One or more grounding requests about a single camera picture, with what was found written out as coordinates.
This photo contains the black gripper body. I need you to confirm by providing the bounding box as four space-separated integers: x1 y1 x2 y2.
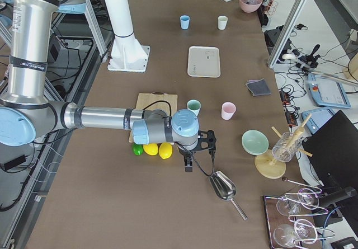
178 130 216 156

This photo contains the green plastic cup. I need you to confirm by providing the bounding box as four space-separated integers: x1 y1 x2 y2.
187 99 201 116

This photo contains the blue plastic cup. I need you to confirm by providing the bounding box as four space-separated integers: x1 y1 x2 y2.
180 15 190 30

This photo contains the cream rabbit tray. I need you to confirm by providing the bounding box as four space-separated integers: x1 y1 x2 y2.
187 46 221 78

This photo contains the black tray with glasses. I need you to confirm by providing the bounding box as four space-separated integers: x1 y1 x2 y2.
263 196 335 248

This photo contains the yellow lemon outer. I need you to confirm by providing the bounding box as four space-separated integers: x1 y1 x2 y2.
158 143 173 159

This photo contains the yellow lemon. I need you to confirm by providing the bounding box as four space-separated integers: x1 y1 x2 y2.
158 143 173 159
143 143 159 156

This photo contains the yellow lemon middle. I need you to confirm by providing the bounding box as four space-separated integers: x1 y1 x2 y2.
143 143 159 156

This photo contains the pink plastic cup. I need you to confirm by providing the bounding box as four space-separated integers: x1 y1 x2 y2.
221 102 237 120

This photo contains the steel ice scoop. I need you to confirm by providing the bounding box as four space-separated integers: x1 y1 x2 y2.
209 171 248 220

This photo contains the green bowl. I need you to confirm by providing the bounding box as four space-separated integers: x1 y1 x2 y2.
242 130 269 156

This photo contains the green lime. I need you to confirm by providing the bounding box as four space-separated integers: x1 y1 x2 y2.
131 143 144 156

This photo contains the wooden cup tree stand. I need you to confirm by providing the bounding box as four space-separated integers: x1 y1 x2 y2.
255 114 313 179

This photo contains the grey folded cloth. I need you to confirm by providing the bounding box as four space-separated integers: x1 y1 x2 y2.
246 78 271 97

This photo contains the wooden cutting board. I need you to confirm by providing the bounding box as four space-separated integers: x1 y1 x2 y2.
126 93 178 143

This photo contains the clear textured glass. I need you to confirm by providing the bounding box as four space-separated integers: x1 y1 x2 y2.
272 132 303 162

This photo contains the blue teach pendant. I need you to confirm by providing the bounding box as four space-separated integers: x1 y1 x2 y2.
307 73 351 109
301 107 335 134

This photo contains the wine glass upper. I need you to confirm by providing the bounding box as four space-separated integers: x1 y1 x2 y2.
276 187 319 216

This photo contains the wine glass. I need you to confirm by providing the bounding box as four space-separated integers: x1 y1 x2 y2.
276 187 319 216
273 219 318 248

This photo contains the cream plastic cup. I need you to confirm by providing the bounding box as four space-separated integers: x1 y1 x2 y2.
218 16 228 30

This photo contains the black monitor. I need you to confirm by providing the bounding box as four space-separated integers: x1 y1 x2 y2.
303 111 357 189

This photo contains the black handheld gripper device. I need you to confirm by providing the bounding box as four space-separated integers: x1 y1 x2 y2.
298 44 321 69

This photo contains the wine glass lower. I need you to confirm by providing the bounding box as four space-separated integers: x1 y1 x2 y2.
273 219 318 248

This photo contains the pink bowl with ice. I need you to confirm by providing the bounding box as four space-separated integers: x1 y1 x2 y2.
239 0 262 13

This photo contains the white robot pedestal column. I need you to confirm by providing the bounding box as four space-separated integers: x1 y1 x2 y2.
106 0 150 73

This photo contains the aluminium frame post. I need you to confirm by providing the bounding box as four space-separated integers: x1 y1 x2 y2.
267 0 307 69

